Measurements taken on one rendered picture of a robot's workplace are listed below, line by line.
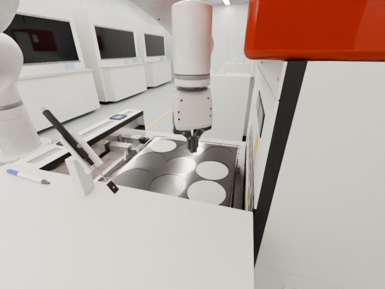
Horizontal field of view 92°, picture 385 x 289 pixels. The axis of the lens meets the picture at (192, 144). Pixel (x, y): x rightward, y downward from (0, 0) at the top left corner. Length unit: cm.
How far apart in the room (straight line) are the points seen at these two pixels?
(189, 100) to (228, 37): 802
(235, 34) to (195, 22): 801
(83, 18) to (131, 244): 506
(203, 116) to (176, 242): 29
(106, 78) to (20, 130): 431
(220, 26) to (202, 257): 838
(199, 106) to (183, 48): 13
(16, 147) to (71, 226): 61
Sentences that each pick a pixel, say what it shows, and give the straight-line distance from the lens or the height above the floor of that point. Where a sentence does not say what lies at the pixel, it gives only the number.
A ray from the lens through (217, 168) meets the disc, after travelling 59.
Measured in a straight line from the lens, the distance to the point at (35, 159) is 69.
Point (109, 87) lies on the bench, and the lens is 517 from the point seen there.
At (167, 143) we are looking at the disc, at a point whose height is 90.
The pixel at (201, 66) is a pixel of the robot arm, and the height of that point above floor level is 120.
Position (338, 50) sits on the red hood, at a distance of 28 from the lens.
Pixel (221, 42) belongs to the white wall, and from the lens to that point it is 846.
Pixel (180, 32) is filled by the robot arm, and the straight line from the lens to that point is 43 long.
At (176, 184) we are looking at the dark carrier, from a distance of 53.
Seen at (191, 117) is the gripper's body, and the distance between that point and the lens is 46.
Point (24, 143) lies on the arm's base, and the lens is 95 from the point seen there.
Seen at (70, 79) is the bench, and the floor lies 75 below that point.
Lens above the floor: 123
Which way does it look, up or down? 27 degrees down
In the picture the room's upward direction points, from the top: straight up
